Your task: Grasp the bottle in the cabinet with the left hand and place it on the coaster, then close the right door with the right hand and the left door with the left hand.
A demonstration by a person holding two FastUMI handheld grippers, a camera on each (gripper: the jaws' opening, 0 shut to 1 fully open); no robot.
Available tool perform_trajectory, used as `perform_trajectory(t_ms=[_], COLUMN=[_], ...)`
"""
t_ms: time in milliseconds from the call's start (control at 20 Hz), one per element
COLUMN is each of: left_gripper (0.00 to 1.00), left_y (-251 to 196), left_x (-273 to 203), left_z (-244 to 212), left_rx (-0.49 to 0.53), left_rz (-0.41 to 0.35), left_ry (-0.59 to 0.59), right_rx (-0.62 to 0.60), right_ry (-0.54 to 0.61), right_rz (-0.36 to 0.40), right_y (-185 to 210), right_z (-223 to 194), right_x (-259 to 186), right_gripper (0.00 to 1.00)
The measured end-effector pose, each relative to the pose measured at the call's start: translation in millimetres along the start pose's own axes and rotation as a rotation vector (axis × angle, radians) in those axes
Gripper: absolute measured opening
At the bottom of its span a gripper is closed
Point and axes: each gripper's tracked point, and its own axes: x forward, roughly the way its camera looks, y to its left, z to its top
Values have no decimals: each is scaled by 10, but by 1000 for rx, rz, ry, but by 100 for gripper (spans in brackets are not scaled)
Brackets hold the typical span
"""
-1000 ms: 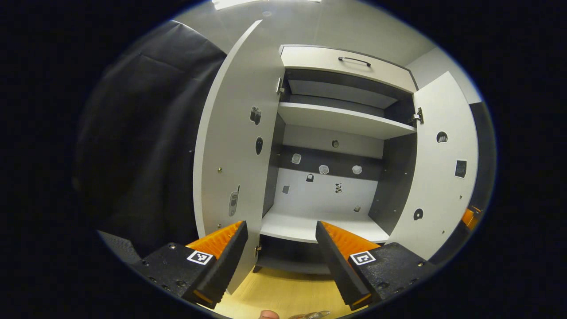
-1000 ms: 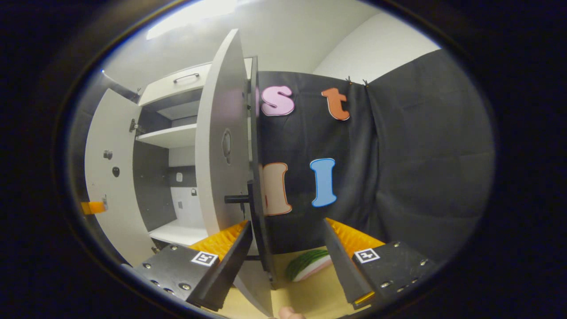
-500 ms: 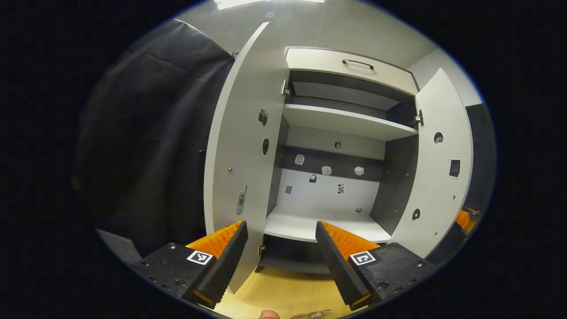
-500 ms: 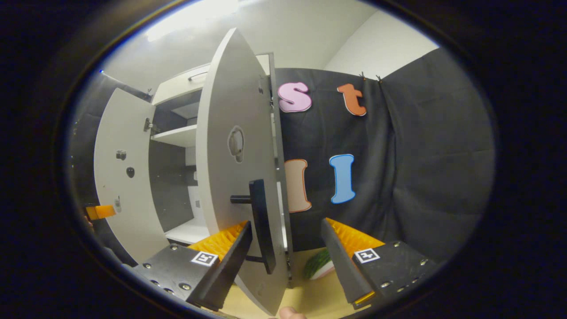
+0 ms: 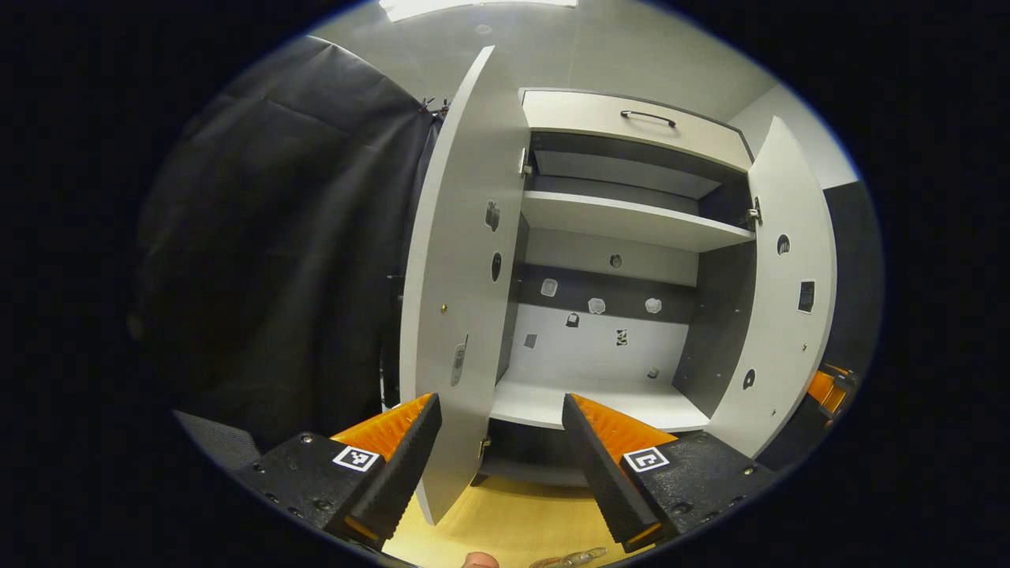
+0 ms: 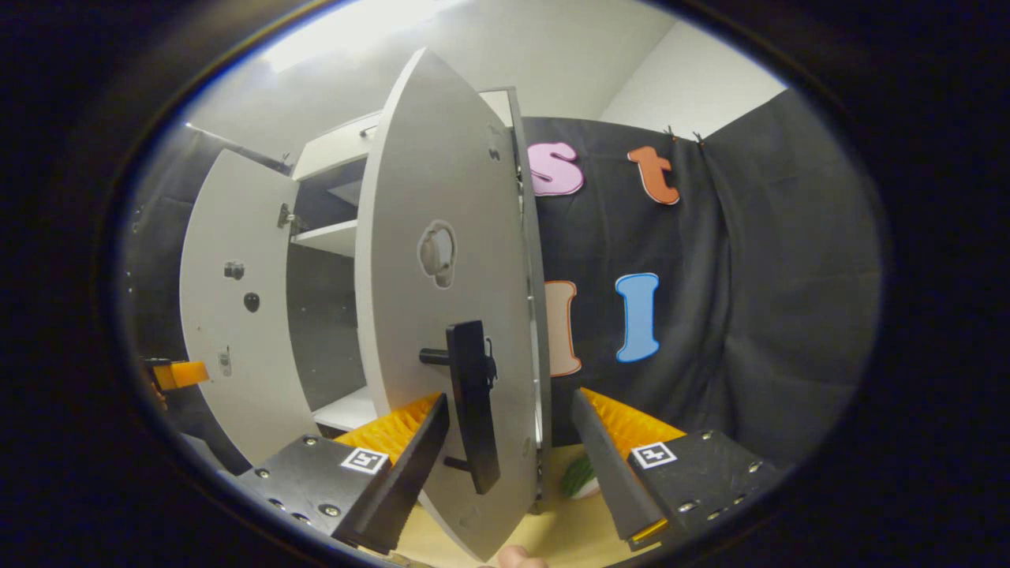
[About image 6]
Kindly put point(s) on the black backdrop cloth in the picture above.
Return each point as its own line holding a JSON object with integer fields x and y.
{"x": 158, "y": 276}
{"x": 750, "y": 276}

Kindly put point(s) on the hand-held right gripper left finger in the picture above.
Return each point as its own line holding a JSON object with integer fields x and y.
{"x": 410, "y": 473}

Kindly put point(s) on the white cabinet door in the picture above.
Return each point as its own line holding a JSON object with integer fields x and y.
{"x": 237, "y": 331}
{"x": 442, "y": 197}

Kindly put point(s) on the toy watermelon slice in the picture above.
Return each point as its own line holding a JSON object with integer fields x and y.
{"x": 580, "y": 477}

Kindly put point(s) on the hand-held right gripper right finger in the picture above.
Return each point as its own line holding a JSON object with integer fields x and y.
{"x": 607, "y": 473}

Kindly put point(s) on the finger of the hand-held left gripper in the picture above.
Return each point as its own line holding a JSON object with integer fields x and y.
{"x": 185, "y": 375}

